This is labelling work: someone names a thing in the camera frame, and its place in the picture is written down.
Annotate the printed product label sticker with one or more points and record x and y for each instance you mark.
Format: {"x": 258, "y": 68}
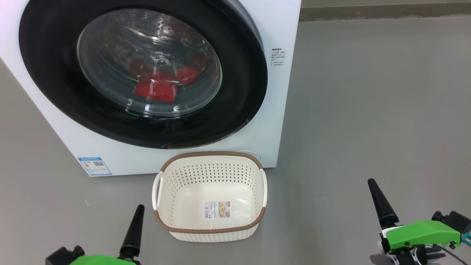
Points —
{"x": 217, "y": 209}

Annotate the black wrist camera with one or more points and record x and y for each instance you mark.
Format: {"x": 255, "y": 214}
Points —
{"x": 60, "y": 255}
{"x": 454, "y": 221}

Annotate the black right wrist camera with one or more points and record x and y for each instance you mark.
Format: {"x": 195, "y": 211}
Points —
{"x": 454, "y": 221}

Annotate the grey wall baseboard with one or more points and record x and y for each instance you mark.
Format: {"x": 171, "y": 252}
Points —
{"x": 386, "y": 11}

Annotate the round white filter cover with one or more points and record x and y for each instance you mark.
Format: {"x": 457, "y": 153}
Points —
{"x": 252, "y": 155}

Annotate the cream basket with brown rim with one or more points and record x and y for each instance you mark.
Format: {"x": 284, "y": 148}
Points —
{"x": 209, "y": 184}

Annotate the red white basketball jersey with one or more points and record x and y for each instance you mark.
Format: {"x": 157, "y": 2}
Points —
{"x": 154, "y": 90}

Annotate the white front-load washing machine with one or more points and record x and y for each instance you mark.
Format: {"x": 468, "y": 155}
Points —
{"x": 279, "y": 110}

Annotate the blue energy label sticker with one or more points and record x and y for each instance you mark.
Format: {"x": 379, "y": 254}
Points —
{"x": 95, "y": 166}

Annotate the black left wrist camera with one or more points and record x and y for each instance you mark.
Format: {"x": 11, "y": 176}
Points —
{"x": 60, "y": 255}

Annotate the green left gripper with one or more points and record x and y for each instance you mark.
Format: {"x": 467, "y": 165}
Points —
{"x": 103, "y": 260}

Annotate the grey washing machine door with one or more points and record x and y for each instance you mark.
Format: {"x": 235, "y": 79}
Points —
{"x": 55, "y": 73}

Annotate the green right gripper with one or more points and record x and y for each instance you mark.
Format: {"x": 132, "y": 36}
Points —
{"x": 419, "y": 233}

